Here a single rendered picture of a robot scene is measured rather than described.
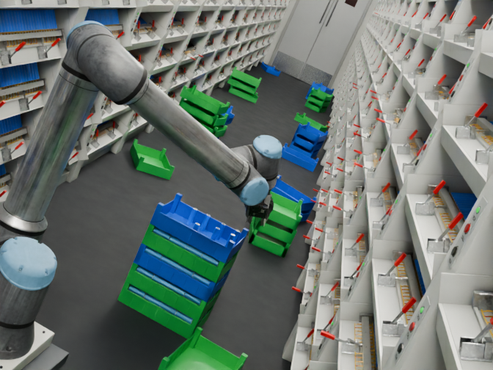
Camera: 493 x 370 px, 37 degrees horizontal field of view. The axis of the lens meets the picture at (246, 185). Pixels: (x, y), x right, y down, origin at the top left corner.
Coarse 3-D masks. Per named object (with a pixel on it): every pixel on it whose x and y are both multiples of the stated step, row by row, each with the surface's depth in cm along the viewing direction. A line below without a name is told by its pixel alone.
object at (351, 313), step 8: (344, 304) 191; (352, 304) 191; (360, 304) 190; (368, 304) 190; (344, 312) 192; (352, 312) 191; (360, 312) 191; (368, 312) 191; (344, 320) 192; (352, 320) 192; (360, 320) 190; (344, 328) 187; (352, 328) 187; (344, 336) 183; (352, 336) 183; (344, 360) 170; (352, 360) 170; (344, 368) 167; (352, 368) 167; (376, 368) 167
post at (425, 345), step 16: (464, 224) 120; (480, 224) 112; (480, 240) 112; (448, 256) 121; (464, 256) 113; (480, 256) 112; (448, 272) 117; (464, 272) 113; (480, 272) 113; (432, 288) 122; (432, 304) 117; (432, 320) 116; (416, 336) 118; (432, 336) 116; (416, 352) 117; (432, 352) 117; (384, 368) 128; (400, 368) 119; (416, 368) 118; (432, 368) 118
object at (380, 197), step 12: (372, 180) 253; (384, 180) 253; (396, 180) 252; (372, 192) 254; (384, 192) 252; (396, 192) 248; (372, 204) 236; (384, 204) 236; (372, 216) 225; (384, 216) 210; (372, 228) 195; (372, 240) 196
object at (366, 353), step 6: (366, 318) 188; (354, 324) 187; (360, 324) 187; (366, 324) 184; (354, 330) 184; (366, 330) 181; (354, 336) 181; (366, 336) 177; (360, 342) 177; (366, 342) 174; (366, 348) 171; (366, 354) 168; (366, 360) 165; (366, 366) 163
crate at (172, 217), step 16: (160, 208) 252; (176, 208) 271; (192, 208) 270; (160, 224) 253; (176, 224) 251; (192, 224) 269; (208, 224) 269; (192, 240) 251; (208, 240) 249; (224, 240) 268; (240, 240) 259; (224, 256) 248
